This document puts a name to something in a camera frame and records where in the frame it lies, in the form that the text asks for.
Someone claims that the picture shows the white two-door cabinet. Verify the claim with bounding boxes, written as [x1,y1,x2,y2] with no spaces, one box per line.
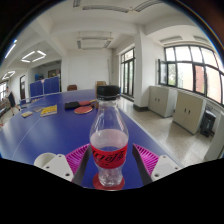
[172,90,207,136]
[147,85,178,119]

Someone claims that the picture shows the flat round red coaster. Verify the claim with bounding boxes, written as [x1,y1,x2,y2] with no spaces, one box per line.
[92,172,126,191]

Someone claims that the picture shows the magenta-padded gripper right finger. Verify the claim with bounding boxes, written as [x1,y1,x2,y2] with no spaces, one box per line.
[132,143,183,186]

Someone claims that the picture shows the clear red-labelled drink bottle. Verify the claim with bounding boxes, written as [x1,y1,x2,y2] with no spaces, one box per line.
[88,85,130,188]

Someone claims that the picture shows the brown chair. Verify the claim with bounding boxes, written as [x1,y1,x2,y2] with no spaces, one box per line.
[66,84,79,92]

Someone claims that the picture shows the person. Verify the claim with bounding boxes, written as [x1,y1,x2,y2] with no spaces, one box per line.
[2,86,21,117]

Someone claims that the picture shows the group of ceiling lights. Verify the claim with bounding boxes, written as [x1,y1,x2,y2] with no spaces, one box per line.
[1,39,48,81]

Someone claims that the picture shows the yellow book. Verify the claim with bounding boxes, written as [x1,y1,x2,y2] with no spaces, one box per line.
[39,104,59,118]

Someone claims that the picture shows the tall black-framed glass door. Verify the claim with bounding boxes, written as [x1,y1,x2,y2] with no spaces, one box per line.
[119,47,136,98]

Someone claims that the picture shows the large black-framed window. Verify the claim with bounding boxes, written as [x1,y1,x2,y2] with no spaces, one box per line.
[157,44,224,105]

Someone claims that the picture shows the black bin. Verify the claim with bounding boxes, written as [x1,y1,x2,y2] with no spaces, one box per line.
[199,109,217,138]

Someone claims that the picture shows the folded blue table tennis tables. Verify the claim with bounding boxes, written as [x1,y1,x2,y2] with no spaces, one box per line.
[28,76,61,99]

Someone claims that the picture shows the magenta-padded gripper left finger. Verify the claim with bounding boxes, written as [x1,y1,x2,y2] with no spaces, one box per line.
[41,143,93,186]

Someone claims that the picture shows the white ceiling air conditioner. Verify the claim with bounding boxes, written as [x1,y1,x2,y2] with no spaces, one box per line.
[76,35,114,51]

